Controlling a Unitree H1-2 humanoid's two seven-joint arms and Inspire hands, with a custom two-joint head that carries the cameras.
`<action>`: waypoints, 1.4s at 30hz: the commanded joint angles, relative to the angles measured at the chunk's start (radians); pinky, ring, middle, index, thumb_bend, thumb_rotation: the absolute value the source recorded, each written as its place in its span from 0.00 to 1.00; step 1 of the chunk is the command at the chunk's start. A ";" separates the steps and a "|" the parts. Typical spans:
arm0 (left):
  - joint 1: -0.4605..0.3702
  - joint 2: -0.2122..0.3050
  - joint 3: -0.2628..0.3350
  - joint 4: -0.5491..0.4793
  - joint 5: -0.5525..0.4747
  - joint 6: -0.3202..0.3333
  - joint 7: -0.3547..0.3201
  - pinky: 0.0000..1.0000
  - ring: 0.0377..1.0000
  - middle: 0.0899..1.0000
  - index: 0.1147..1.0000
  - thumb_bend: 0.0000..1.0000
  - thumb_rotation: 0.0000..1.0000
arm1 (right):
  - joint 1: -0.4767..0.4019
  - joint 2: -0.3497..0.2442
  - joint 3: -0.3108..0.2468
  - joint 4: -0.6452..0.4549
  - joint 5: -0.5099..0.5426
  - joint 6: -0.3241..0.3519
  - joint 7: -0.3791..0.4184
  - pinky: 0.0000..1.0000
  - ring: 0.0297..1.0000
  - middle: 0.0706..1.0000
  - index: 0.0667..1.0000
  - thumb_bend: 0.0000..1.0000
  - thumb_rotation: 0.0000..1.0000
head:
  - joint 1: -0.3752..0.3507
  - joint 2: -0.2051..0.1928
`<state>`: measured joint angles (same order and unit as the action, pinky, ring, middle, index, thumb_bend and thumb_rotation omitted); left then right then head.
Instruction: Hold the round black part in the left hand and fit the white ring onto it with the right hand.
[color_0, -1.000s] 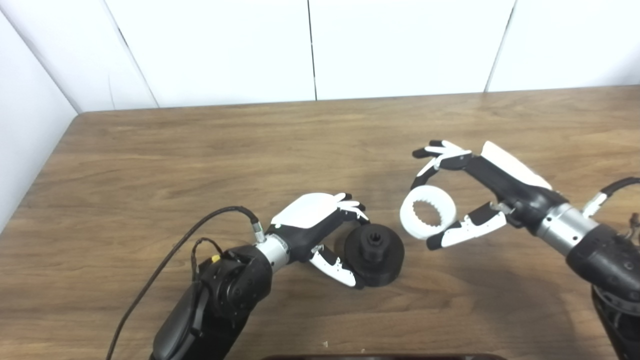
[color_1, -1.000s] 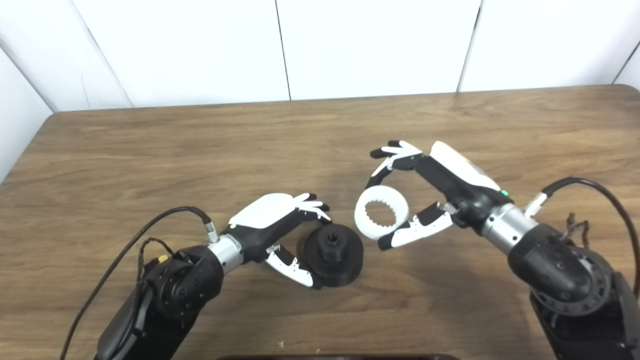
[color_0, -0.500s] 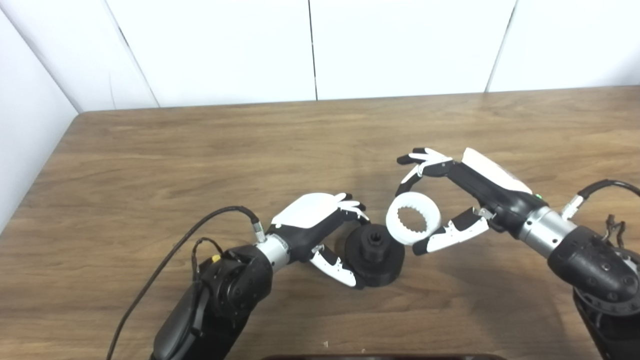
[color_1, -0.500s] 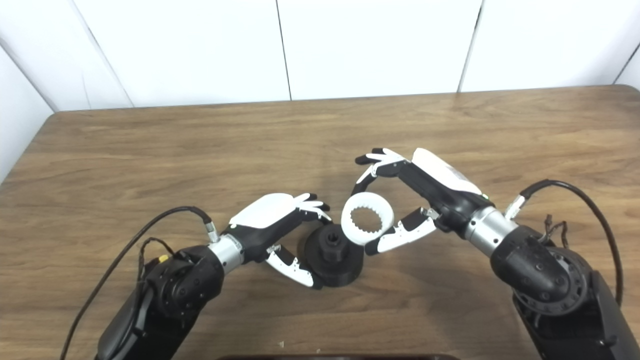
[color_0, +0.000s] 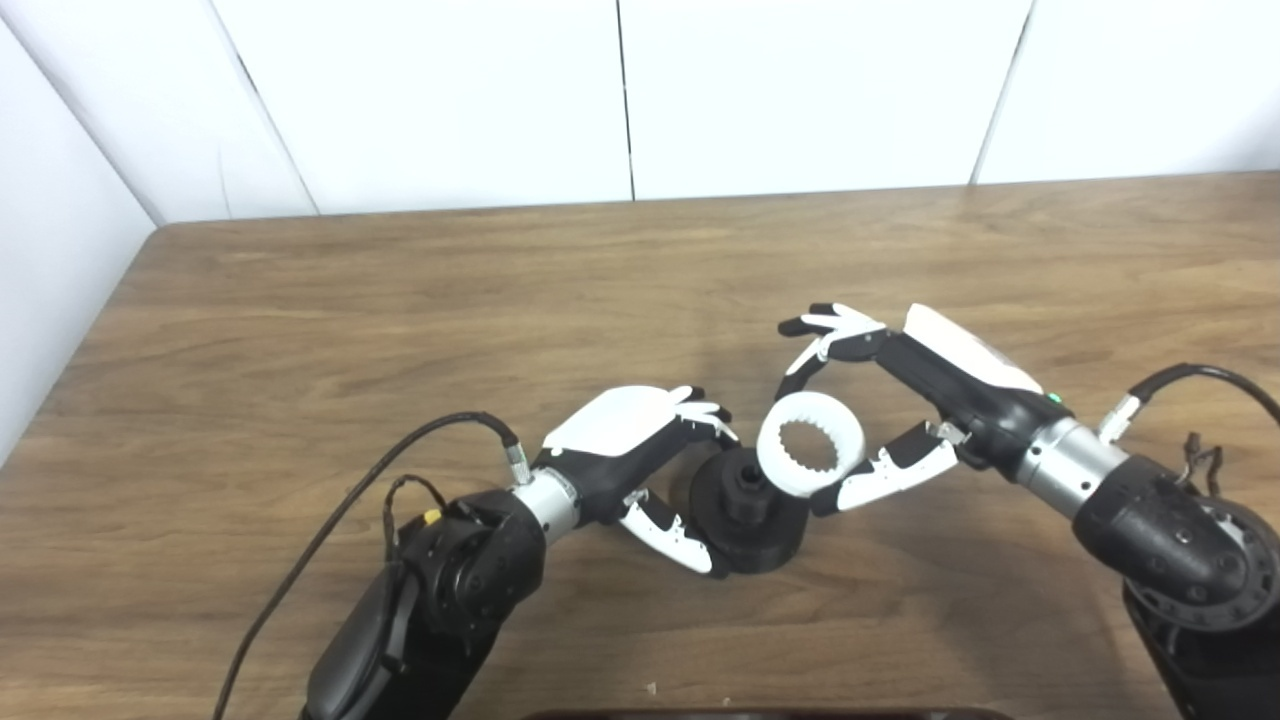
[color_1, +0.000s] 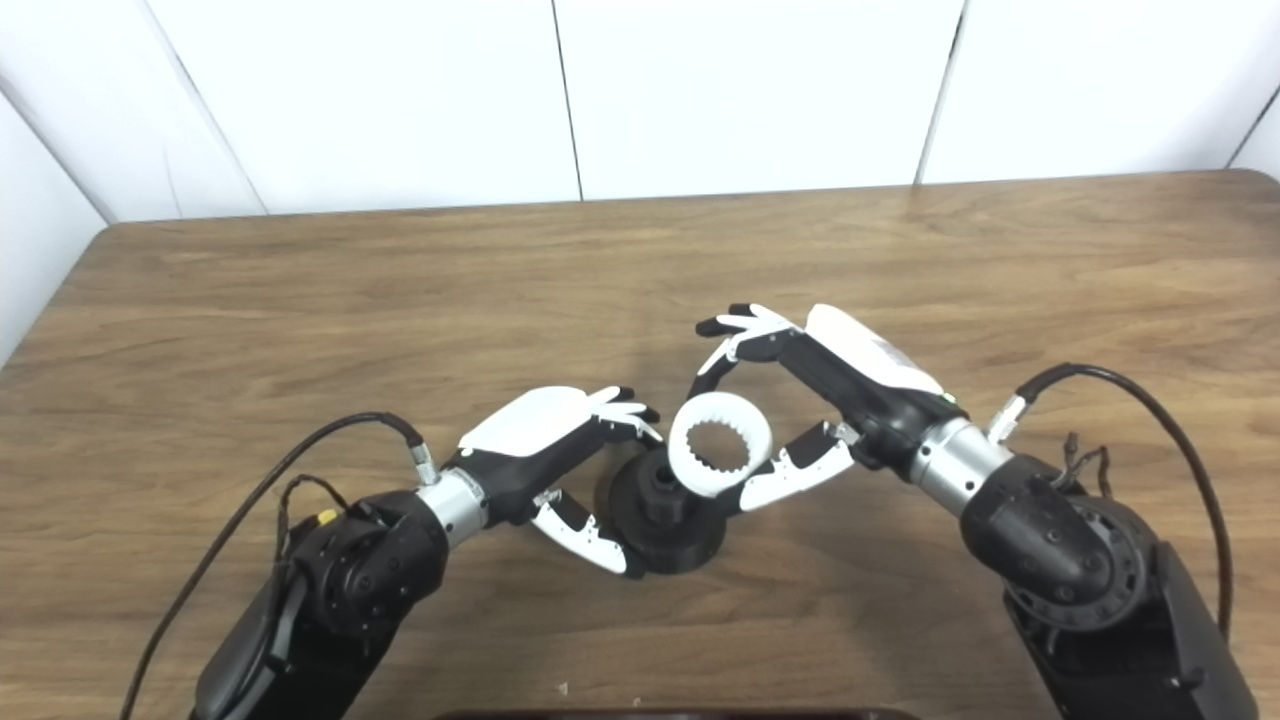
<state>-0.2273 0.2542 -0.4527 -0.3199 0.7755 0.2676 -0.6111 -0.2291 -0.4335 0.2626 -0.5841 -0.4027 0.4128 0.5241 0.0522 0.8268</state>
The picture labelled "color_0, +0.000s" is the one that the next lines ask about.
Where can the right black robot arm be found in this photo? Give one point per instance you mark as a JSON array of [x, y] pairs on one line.
[[1180, 540]]

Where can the round black stepped part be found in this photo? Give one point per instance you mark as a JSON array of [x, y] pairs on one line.
[[755, 540]]

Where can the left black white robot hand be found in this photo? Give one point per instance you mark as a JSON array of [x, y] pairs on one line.
[[615, 445]]

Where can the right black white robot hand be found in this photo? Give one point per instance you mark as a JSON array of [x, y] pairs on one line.
[[960, 385]]

